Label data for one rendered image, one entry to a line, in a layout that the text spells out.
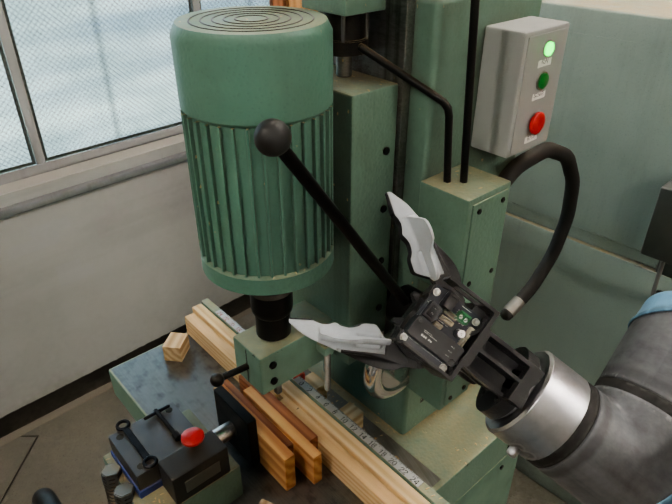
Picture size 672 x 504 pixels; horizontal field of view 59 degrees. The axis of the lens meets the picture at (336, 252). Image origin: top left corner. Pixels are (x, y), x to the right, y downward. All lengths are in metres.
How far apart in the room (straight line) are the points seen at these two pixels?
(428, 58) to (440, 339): 0.37
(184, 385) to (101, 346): 1.31
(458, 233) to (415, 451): 0.45
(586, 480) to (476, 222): 0.34
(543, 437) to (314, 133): 0.38
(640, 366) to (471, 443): 0.55
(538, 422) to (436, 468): 0.54
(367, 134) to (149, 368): 0.60
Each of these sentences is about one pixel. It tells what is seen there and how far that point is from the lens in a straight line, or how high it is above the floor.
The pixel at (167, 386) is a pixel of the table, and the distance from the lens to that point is 1.07.
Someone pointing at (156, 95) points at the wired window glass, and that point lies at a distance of 2.18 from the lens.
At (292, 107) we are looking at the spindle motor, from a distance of 0.63.
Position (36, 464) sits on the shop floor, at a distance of 2.30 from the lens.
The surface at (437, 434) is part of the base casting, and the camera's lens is 1.11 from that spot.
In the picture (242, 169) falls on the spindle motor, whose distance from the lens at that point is 0.65.
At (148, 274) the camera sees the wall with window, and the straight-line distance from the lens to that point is 2.31.
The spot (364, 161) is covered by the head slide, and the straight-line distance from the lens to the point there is 0.75.
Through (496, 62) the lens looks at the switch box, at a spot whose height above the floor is 1.44.
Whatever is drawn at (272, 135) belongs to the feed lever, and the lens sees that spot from 0.54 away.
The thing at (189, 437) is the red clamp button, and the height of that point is 1.03.
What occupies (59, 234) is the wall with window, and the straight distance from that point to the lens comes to 2.09.
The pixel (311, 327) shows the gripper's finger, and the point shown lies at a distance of 0.54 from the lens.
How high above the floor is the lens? 1.63
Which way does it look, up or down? 32 degrees down
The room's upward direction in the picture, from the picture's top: straight up
